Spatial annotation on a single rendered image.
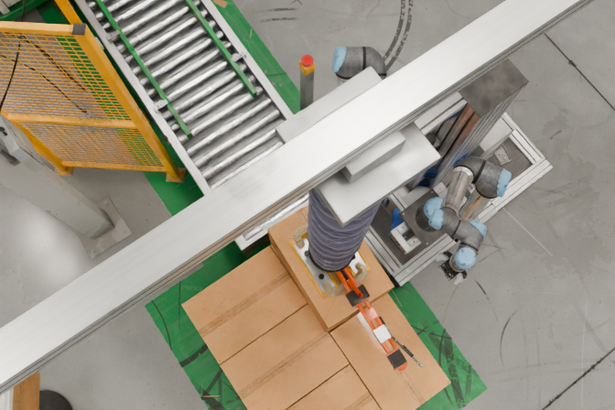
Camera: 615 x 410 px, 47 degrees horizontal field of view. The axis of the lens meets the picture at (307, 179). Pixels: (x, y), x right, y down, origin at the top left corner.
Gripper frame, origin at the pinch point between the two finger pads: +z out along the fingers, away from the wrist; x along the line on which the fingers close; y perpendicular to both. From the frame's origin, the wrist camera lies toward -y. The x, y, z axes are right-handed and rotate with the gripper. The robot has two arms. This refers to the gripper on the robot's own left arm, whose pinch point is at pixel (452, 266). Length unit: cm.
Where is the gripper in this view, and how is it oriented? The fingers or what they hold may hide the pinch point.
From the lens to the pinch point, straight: 311.0
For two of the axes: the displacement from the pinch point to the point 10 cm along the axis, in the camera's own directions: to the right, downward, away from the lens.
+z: -0.1, 2.6, 9.7
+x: 6.0, 7.7, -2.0
